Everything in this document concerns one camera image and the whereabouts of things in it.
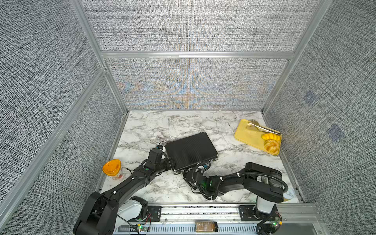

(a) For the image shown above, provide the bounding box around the yellow bundt cake toy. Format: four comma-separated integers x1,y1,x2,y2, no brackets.
264,140,280,155

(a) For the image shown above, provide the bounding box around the yellow croissant toy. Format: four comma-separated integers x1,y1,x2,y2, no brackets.
261,133,281,142

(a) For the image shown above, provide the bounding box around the black poker set case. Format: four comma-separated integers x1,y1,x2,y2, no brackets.
165,132,218,173

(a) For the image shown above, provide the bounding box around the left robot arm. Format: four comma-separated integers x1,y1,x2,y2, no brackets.
73,158,171,235

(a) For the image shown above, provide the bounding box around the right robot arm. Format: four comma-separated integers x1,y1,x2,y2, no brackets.
183,162,288,220

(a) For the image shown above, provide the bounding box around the orange lid container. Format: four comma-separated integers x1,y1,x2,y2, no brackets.
102,159,123,179

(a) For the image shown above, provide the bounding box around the yellow plastic tray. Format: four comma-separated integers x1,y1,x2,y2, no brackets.
234,119,282,155

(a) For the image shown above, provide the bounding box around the brown bottle on rail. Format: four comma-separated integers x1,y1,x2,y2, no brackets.
195,221,218,233

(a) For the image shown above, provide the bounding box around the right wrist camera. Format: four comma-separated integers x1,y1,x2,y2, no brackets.
193,162,211,174

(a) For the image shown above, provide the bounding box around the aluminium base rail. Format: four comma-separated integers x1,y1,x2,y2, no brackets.
114,203,329,235

